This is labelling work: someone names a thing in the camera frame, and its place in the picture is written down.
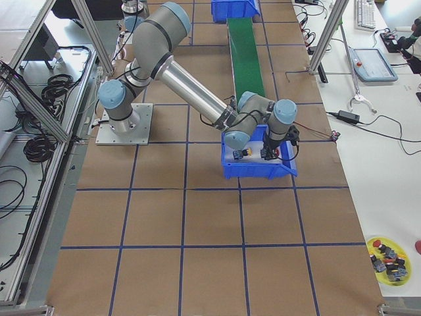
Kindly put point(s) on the yellow plate of buttons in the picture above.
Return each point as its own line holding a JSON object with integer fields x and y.
{"x": 390, "y": 263}

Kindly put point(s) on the teach pendant tablet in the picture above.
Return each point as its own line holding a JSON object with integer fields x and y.
{"x": 371, "y": 65}

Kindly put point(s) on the blue bin robot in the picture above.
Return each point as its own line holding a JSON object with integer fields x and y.
{"x": 221, "y": 10}
{"x": 263, "y": 170}

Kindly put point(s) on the blue bin robot left side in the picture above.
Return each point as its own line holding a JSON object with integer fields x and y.
{"x": 221, "y": 10}

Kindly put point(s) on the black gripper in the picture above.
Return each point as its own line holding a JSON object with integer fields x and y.
{"x": 270, "y": 143}

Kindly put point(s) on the black power brick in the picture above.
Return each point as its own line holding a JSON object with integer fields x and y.
{"x": 348, "y": 117}

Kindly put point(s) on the yellow push button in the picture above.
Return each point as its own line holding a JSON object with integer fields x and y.
{"x": 239, "y": 154}

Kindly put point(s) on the white foam pad right bin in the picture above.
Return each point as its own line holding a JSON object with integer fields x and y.
{"x": 253, "y": 158}

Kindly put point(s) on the aluminium frame post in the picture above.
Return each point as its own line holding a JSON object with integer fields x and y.
{"x": 327, "y": 33}

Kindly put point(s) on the green conveyor belt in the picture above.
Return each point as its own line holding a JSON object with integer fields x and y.
{"x": 246, "y": 70}

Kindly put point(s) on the blue bin robot right side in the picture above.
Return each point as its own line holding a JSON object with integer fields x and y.
{"x": 263, "y": 170}

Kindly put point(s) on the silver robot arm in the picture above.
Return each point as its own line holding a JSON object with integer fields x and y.
{"x": 153, "y": 44}

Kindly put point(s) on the white keyboard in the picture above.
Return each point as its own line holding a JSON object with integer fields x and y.
{"x": 364, "y": 15}

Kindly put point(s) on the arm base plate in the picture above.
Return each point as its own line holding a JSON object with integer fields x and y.
{"x": 134, "y": 130}

